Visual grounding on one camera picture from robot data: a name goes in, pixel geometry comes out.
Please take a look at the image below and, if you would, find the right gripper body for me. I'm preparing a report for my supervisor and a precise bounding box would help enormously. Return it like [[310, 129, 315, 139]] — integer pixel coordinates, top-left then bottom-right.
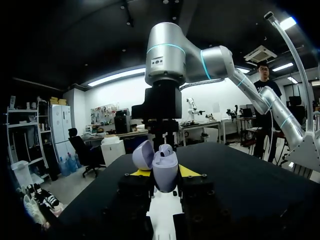
[[131, 81, 182, 136]]

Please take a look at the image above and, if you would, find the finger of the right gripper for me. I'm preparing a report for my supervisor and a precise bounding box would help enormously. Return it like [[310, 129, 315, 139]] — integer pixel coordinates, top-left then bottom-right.
[[165, 133, 176, 151], [152, 133, 164, 153]]

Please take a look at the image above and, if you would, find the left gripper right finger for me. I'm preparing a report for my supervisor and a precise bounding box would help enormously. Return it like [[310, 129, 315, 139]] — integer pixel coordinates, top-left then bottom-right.
[[178, 164, 235, 240]]

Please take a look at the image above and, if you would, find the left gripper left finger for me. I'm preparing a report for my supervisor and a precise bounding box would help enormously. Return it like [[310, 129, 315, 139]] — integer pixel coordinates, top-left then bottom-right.
[[101, 169, 155, 240]]

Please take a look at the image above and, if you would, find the lavender earbud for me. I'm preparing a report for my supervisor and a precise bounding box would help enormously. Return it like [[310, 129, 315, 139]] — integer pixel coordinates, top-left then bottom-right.
[[158, 144, 174, 158]]

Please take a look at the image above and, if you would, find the lavender earbud case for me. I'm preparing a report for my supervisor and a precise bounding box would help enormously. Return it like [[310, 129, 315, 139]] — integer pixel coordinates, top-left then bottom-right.
[[131, 139, 179, 194]]

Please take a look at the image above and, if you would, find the person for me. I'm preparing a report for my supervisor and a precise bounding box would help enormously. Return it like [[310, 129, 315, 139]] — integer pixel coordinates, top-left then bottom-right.
[[252, 61, 284, 162]]

